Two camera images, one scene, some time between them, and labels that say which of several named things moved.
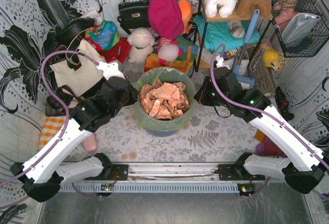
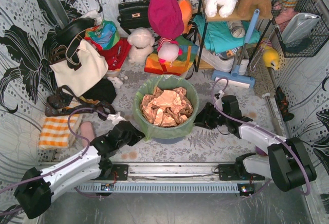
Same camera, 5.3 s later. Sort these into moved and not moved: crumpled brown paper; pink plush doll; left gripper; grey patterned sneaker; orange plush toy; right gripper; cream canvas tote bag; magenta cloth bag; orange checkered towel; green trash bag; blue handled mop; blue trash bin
Moved: blue trash bin; right gripper; left gripper; green trash bag
Not moved: grey patterned sneaker; orange checkered towel; blue handled mop; cream canvas tote bag; magenta cloth bag; crumpled brown paper; orange plush toy; pink plush doll
